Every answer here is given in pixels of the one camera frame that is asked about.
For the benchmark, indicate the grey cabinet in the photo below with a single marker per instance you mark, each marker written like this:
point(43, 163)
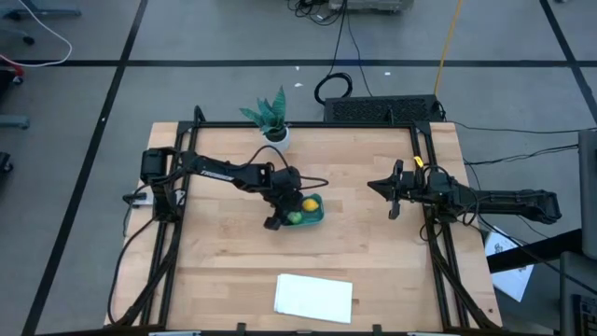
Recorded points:
point(588, 196)

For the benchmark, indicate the red wheeled cart foot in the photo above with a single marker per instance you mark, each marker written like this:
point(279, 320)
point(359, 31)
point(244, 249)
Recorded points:
point(16, 71)

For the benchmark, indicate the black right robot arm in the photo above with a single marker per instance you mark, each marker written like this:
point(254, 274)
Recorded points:
point(513, 201)

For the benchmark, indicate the grey furniture foot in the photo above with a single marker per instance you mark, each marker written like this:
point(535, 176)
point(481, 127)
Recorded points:
point(14, 122)

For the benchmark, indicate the black perforated computer case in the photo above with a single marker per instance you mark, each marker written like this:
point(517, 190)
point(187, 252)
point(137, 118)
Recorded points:
point(378, 109)

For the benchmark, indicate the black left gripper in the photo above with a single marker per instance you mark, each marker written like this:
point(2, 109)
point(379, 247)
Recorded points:
point(287, 191)

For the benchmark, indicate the black aluminium table frame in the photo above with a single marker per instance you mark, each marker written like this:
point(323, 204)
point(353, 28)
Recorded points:
point(303, 124)

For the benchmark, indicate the black caster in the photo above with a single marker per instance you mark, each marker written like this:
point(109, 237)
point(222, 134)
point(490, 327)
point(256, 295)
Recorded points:
point(4, 162)

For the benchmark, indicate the snake plant in white pot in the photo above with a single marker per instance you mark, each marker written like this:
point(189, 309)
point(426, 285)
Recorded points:
point(275, 121)

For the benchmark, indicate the green round toy produce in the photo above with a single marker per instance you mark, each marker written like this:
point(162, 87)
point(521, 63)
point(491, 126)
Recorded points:
point(294, 217)

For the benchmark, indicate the yellow toy lemon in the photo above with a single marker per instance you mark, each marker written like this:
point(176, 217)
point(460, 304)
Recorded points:
point(310, 204)

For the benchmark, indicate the white folded cloth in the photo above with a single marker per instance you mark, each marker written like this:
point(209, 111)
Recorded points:
point(312, 298)

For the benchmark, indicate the dark grey box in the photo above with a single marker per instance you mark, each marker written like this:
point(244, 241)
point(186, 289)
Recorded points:
point(578, 280)

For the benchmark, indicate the teal plastic tupperware container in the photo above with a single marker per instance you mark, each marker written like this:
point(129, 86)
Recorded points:
point(315, 218)

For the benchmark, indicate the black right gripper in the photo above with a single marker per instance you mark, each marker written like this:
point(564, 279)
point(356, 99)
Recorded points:
point(411, 186)

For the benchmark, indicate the black beam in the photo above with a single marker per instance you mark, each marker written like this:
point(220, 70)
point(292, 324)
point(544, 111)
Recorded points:
point(531, 252)

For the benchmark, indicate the grey furniture base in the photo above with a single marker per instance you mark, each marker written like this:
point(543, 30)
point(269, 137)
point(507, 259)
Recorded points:
point(42, 9)

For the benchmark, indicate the white printed paper sheet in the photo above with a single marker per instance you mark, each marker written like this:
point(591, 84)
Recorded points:
point(508, 280)

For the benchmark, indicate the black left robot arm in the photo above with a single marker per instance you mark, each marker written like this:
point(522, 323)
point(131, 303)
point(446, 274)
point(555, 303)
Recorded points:
point(224, 173)

